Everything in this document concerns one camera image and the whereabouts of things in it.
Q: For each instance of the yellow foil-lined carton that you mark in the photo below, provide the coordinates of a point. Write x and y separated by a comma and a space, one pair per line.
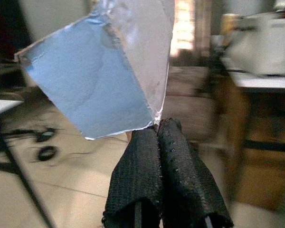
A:
85, 83

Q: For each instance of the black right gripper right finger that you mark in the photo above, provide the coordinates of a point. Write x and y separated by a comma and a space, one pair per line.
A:
183, 180

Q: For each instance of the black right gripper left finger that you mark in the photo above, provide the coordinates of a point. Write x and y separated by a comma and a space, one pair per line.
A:
137, 171

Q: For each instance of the white bulky bag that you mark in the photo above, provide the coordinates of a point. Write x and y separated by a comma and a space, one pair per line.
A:
259, 47

